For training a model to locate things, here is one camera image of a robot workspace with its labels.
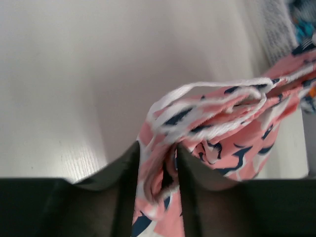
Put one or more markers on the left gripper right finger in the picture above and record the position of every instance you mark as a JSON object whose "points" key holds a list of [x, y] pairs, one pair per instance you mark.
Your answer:
{"points": [[215, 206]]}

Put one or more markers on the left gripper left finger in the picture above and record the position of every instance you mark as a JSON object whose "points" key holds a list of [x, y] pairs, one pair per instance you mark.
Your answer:
{"points": [[101, 205]]}

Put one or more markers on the pink shark print shorts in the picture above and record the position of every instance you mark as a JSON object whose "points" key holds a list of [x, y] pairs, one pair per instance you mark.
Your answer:
{"points": [[230, 127]]}

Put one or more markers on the blue orange patterned shorts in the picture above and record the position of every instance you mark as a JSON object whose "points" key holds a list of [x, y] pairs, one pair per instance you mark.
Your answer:
{"points": [[303, 17]]}

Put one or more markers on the white plastic basket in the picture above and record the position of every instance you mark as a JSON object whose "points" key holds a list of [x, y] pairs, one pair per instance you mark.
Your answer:
{"points": [[272, 21]]}

